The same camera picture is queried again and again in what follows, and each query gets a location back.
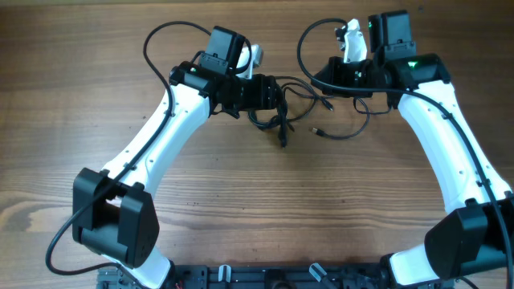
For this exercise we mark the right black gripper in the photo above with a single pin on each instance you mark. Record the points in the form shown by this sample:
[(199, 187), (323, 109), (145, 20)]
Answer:
[(333, 71)]

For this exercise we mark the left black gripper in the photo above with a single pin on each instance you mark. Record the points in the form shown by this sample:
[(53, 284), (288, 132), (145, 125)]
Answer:
[(264, 92)]

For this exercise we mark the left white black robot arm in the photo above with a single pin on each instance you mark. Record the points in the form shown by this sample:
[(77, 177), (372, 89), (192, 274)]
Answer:
[(113, 208)]

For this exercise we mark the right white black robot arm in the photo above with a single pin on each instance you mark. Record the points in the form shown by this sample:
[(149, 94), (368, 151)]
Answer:
[(476, 235)]

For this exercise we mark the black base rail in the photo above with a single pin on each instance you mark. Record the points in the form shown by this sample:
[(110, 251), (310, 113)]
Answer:
[(358, 275)]

